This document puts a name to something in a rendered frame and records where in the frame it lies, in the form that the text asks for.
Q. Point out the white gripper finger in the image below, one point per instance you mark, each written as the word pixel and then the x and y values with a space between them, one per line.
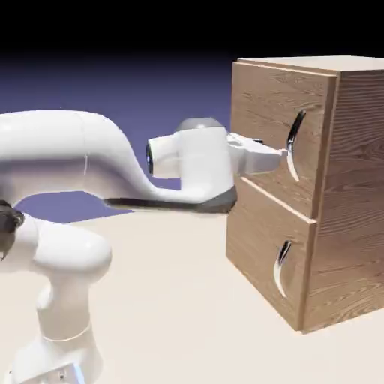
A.
pixel 283 153

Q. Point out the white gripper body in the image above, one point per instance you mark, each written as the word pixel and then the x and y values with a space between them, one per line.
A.
pixel 258 159

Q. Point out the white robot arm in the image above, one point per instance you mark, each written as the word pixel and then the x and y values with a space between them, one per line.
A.
pixel 60 141

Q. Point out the light wood cabinet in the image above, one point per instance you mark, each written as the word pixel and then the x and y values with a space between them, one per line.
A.
pixel 348 192

